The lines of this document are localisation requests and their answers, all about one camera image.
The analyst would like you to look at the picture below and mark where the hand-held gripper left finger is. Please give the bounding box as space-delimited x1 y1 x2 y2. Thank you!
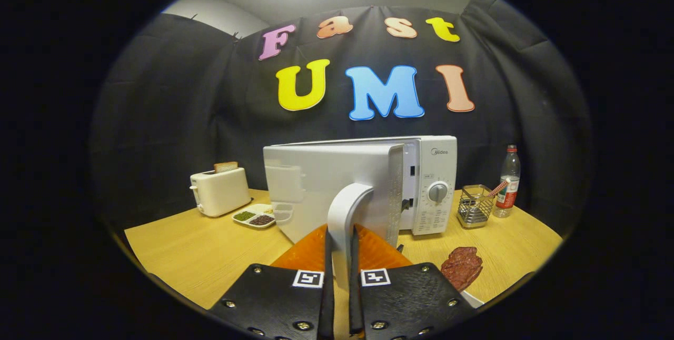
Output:
208 224 336 340

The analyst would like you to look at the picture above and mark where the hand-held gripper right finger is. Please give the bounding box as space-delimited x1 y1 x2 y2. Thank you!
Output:
349 224 477 340

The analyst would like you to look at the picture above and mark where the brown meat slice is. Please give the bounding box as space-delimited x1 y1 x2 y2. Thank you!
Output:
440 247 483 292

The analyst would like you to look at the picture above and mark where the white toaster oven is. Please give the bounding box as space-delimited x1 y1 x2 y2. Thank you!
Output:
262 135 458 291

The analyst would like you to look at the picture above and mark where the cream bread toaster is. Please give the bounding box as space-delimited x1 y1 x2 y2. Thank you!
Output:
190 166 252 218

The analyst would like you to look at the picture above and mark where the small white ridged tray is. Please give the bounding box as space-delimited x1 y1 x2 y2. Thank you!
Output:
462 289 485 309

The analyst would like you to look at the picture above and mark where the white divided bean dish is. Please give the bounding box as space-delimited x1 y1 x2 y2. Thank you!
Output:
232 203 276 229

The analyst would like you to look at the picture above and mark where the red checked stick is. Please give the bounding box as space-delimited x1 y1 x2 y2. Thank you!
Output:
487 178 510 198

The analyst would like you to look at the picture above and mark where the clear plastic bottle red cap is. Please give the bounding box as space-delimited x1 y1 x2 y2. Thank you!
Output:
493 144 522 218

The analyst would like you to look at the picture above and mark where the black backdrop cloth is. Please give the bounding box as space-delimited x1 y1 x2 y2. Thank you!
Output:
90 0 593 235

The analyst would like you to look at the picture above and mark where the metal wire basket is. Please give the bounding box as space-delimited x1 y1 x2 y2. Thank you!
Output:
457 184 495 229

